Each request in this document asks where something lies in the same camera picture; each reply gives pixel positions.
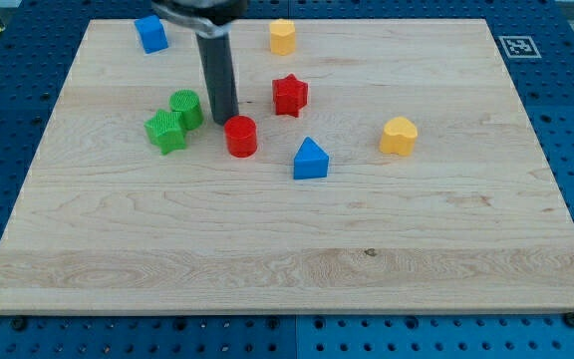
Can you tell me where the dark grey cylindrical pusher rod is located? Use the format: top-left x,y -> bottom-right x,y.
196,34 -> 239,126

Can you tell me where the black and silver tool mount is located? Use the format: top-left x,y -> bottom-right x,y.
150,0 -> 248,38

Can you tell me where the red star block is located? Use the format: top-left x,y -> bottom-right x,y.
272,74 -> 309,118

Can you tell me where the green star block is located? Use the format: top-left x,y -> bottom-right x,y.
143,110 -> 186,155

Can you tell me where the blue triangle block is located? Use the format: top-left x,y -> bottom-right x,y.
293,137 -> 330,180

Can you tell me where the green cylinder block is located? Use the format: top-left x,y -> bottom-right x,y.
168,89 -> 203,131

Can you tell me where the blue cube block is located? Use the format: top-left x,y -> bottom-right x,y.
134,15 -> 168,54

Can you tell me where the yellow pentagon block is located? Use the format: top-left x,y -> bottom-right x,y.
269,19 -> 296,56

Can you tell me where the red cylinder block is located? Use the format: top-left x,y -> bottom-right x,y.
223,116 -> 257,158

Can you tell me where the yellow heart block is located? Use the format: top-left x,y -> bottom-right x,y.
379,117 -> 419,157

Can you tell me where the white fiducial marker tag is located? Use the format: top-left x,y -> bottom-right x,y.
498,35 -> 541,59

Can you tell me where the light wooden board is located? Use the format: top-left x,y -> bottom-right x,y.
0,19 -> 574,316

